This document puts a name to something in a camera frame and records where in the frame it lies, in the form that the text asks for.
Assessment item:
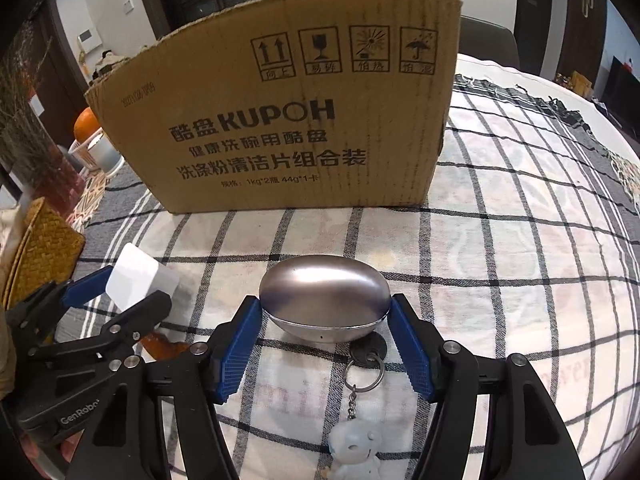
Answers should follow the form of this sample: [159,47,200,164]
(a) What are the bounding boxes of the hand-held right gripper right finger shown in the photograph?
[389,294,587,480]

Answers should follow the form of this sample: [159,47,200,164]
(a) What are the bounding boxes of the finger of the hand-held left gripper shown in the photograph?
[5,265,116,357]
[30,290,174,367]

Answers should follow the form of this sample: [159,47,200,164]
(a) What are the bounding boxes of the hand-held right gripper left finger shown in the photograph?
[65,296,263,480]

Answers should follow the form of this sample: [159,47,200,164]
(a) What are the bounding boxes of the white power adapter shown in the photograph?
[105,243,180,313]

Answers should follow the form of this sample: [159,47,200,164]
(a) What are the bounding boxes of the silver egg-shaped case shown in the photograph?
[258,255,391,345]

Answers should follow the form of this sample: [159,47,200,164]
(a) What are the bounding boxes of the brown cardboard box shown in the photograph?
[84,0,462,215]

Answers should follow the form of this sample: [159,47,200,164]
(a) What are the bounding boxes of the woven straw basket box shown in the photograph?
[0,197,87,311]

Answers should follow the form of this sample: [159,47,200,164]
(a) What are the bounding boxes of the grey white plaid tablecloth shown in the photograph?
[75,72,640,480]

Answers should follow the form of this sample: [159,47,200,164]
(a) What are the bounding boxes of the glass vase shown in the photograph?
[20,155,86,206]

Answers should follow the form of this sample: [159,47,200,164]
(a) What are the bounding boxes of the white fruit basket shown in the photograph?
[67,132,101,173]

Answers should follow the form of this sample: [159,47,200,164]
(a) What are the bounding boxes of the small white cylinder device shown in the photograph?
[88,132,124,174]

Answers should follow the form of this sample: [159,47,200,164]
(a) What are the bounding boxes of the orange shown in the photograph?
[73,107,101,143]

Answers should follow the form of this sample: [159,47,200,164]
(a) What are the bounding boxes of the dried purple flowers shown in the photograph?
[0,35,66,171]

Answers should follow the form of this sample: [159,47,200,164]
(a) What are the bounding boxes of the brown wooden door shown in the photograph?
[30,0,91,151]

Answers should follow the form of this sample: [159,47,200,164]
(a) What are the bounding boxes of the grey dining chair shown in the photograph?
[457,16,518,68]

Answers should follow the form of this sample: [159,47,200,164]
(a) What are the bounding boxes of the black television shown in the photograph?
[597,57,640,141]

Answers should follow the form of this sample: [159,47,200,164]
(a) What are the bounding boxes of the dark wardrobe door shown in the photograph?
[565,0,608,81]

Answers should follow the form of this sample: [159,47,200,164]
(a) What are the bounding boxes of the white figure keychain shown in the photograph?
[327,332,388,480]

